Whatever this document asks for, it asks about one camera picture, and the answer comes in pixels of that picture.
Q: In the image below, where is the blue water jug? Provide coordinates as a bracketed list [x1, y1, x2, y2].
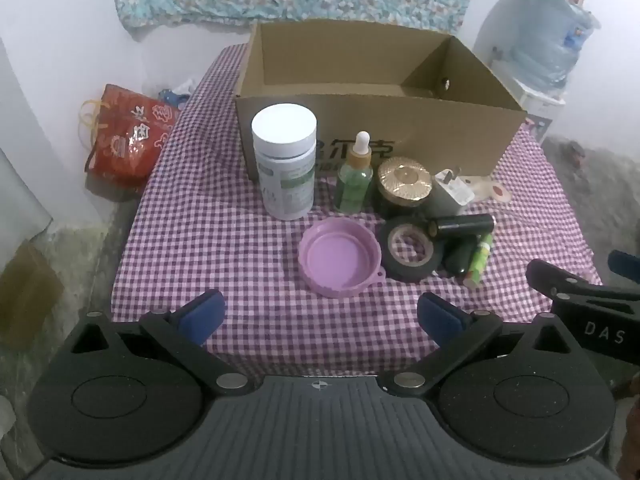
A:
[510, 0, 596, 93]

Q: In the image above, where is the purple plastic lid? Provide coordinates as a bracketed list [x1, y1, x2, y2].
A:
[298, 217, 387, 297]

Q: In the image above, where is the person's right forearm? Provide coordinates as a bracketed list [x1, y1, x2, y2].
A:
[614, 377, 640, 480]

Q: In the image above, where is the gold lid cream jar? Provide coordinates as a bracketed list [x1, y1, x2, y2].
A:
[375, 156, 433, 218]

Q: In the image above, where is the green dropper bottle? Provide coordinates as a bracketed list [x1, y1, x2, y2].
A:
[334, 131, 375, 213]

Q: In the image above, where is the black lipstick tube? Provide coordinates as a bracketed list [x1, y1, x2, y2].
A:
[427, 213, 496, 241]

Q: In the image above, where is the green lip balm tube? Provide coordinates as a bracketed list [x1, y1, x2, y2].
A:
[462, 232, 495, 288]

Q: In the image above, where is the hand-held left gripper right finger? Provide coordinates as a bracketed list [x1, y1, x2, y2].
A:
[379, 291, 576, 396]

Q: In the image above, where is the brown cardboard piece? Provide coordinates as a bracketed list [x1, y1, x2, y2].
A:
[0, 242, 66, 351]

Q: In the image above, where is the small blue object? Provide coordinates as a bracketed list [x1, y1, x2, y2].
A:
[159, 87, 191, 108]

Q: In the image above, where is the red patterned bag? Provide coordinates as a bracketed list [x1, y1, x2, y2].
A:
[80, 84, 182, 193]

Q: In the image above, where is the dark green oval case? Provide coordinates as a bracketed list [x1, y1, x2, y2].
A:
[442, 234, 481, 277]

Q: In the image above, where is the black tape roll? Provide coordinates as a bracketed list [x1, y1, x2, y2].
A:
[376, 216, 446, 282]

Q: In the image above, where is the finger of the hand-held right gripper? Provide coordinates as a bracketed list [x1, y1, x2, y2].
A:
[526, 259, 640, 311]
[609, 250, 640, 277]

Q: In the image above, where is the white water dispenser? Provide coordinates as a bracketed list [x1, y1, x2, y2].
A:
[487, 77, 566, 143]

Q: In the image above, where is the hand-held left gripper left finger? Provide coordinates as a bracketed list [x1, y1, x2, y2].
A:
[65, 289, 251, 396]

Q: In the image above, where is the white charger plug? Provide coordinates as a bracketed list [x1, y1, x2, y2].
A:
[430, 167, 476, 216]

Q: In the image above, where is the white pill bottle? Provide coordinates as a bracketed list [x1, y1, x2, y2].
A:
[251, 104, 318, 221]

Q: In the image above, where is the purple checkered tablecloth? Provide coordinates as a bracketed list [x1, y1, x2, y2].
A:
[111, 42, 603, 356]

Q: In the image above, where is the brown cardboard box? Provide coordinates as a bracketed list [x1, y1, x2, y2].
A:
[235, 19, 528, 181]

